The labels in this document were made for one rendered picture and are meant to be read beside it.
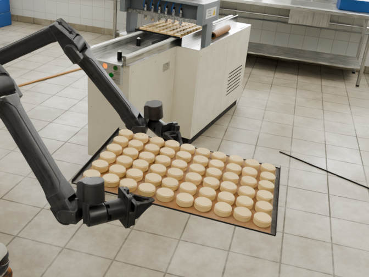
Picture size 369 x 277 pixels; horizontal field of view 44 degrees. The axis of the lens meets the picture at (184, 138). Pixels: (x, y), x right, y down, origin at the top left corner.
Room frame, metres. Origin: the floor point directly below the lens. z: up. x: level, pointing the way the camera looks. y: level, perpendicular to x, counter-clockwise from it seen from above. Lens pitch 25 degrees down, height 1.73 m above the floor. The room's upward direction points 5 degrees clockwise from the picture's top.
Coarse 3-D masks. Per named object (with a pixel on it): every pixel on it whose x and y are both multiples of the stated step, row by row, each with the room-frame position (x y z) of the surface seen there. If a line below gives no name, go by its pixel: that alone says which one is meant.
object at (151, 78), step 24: (120, 48) 3.27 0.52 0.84; (168, 48) 3.40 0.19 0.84; (144, 72) 3.07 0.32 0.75; (168, 72) 3.41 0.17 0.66; (96, 96) 2.98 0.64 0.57; (144, 96) 3.08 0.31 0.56; (168, 96) 3.44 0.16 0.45; (96, 120) 2.98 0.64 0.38; (120, 120) 2.90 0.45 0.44; (168, 120) 3.47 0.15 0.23; (96, 144) 2.98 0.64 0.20
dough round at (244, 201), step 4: (240, 196) 1.17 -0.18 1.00; (244, 196) 1.18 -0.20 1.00; (240, 200) 1.15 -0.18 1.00; (244, 200) 1.16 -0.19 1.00; (248, 200) 1.16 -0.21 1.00; (252, 200) 1.16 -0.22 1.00; (236, 204) 1.15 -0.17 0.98; (240, 204) 1.14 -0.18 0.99; (244, 204) 1.13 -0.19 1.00; (248, 204) 1.14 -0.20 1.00; (252, 204) 1.14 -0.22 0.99; (248, 208) 1.14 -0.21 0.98
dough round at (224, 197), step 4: (220, 192) 1.18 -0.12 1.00; (224, 192) 1.18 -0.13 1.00; (228, 192) 1.18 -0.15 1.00; (220, 196) 1.16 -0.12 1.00; (224, 196) 1.16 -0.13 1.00; (228, 196) 1.16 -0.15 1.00; (232, 196) 1.17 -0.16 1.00; (220, 200) 1.15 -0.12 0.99; (224, 200) 1.14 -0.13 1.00; (228, 200) 1.14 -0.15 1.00; (232, 200) 1.15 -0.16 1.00
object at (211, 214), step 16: (144, 144) 1.45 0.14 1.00; (192, 160) 1.38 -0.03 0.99; (208, 160) 1.40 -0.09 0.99; (144, 176) 1.23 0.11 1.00; (240, 176) 1.33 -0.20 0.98; (256, 176) 1.34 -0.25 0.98; (176, 192) 1.17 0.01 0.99; (256, 192) 1.24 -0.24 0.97; (272, 192) 1.26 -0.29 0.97; (176, 208) 1.09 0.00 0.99; (192, 208) 1.10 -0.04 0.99; (240, 224) 1.06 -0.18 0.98
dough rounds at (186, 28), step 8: (152, 24) 3.81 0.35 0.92; (160, 24) 3.84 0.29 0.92; (168, 24) 3.89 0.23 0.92; (176, 24) 3.91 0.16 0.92; (184, 24) 3.94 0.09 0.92; (192, 24) 3.97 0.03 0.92; (160, 32) 3.58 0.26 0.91; (168, 32) 3.57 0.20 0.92; (176, 32) 3.62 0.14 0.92; (184, 32) 3.63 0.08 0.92; (192, 32) 3.74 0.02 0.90
